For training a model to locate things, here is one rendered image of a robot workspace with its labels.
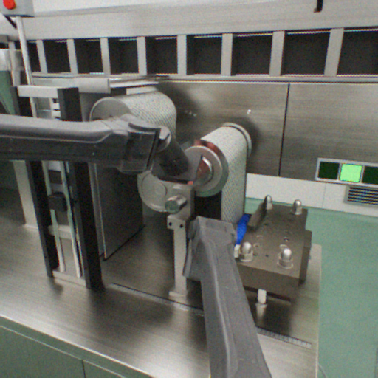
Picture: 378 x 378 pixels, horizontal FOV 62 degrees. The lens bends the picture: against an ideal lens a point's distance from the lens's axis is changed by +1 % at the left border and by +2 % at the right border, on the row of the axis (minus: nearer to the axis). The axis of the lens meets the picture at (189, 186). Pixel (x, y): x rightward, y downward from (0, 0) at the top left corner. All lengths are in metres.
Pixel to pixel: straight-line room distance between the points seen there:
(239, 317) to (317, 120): 0.74
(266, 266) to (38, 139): 0.58
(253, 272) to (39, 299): 0.57
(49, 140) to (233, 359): 0.33
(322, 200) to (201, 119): 2.65
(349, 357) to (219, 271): 1.72
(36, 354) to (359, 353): 1.68
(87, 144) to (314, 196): 3.25
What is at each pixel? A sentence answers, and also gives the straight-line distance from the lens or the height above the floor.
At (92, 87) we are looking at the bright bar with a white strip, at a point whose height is 1.44.
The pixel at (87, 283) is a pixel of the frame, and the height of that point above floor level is 0.92.
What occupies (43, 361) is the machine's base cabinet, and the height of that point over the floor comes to 0.75.
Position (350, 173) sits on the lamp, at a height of 1.18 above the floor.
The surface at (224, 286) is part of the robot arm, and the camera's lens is 0.43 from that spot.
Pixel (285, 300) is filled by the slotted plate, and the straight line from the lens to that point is 0.91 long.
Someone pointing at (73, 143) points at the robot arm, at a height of 1.39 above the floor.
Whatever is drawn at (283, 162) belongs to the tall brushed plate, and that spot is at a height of 1.20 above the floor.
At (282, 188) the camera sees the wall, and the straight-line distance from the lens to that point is 3.58.
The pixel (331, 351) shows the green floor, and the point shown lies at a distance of 2.12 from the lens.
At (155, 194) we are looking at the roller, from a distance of 0.84.
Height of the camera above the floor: 1.49
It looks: 21 degrees down
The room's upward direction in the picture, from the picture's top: straight up
